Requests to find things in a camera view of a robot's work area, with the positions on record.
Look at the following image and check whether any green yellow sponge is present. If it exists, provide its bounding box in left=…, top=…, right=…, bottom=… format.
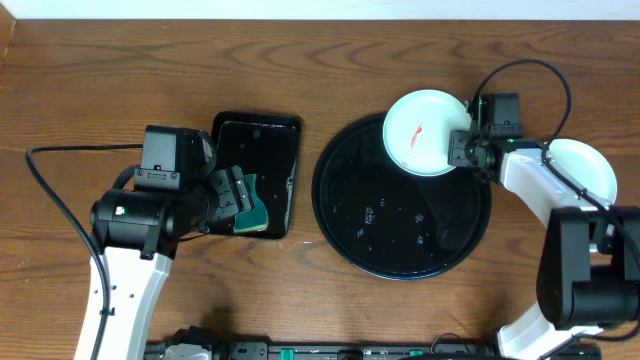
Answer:
left=233, top=174, right=269, bottom=234

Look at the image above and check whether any light blue plate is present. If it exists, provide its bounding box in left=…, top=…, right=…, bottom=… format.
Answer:
left=549, top=139, right=618, bottom=203
left=382, top=89, right=471, bottom=177

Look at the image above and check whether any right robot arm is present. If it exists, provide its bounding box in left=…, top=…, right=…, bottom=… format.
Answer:
left=448, top=130, right=639, bottom=359

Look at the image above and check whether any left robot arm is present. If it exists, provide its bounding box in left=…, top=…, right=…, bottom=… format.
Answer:
left=75, top=166, right=255, bottom=359

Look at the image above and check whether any black rectangular tray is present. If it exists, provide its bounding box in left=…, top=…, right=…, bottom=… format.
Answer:
left=211, top=111, right=301, bottom=240

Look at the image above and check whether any black round tray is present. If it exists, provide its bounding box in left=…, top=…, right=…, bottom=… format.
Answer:
left=312, top=114, right=491, bottom=280

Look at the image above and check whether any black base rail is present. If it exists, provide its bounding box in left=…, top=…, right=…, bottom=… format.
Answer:
left=144, top=327, right=604, bottom=360

